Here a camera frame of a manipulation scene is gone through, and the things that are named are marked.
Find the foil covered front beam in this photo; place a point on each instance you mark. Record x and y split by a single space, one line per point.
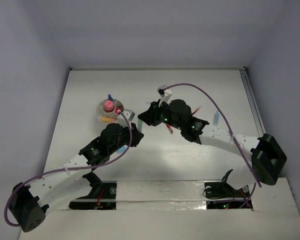
168 195

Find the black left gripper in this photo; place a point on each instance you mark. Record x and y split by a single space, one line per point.
135 134

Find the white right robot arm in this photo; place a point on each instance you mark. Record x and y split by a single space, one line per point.
204 133

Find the black pink highlighter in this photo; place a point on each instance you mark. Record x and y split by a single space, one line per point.
118 110

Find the pink crayon bottle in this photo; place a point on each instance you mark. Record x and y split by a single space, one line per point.
108 106

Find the yellow cap eraser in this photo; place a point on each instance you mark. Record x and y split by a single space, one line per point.
108 120

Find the white round pen holder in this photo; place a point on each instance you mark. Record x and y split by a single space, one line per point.
99 111

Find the pale blue highlighter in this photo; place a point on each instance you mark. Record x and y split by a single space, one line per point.
216 118

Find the pale green highlighter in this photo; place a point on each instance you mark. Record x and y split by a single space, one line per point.
139 125

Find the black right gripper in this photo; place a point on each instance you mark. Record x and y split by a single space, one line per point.
151 117

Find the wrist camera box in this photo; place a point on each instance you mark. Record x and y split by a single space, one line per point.
165 94
129 115

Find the blue eraser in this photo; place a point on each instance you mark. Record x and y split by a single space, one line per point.
122 149

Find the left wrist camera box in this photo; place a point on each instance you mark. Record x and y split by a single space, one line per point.
129 115

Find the aluminium side rail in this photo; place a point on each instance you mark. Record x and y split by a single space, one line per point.
258 120

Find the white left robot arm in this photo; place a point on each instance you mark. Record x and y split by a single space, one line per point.
31 201

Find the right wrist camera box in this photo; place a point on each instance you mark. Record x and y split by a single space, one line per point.
165 94

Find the red gel pen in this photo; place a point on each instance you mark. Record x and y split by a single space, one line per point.
170 129

